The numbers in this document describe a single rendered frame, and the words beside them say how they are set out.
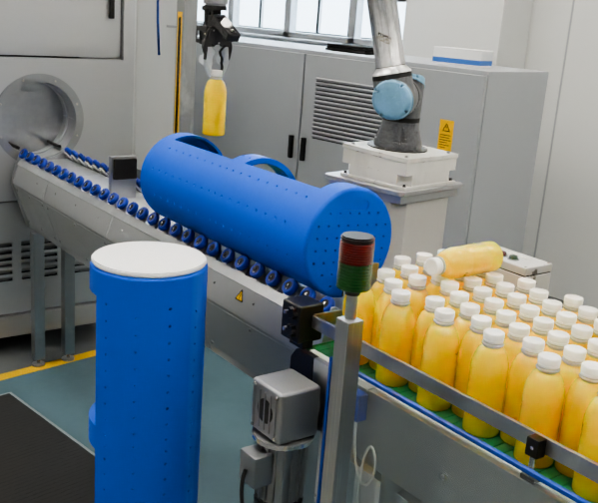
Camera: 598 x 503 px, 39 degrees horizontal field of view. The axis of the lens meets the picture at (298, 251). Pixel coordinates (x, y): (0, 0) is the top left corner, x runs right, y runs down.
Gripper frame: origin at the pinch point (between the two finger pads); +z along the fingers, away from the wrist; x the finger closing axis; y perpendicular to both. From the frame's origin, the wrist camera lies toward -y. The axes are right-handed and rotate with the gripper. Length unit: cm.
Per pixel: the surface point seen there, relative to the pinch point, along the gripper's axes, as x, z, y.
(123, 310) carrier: 59, 49, -60
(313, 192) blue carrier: 13, 22, -70
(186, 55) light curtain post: -26, 0, 65
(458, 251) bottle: 5, 27, -111
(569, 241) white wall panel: -264, 96, 46
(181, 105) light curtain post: -24, 19, 65
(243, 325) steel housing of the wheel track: 19, 63, -51
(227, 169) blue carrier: 15.1, 23.1, -32.4
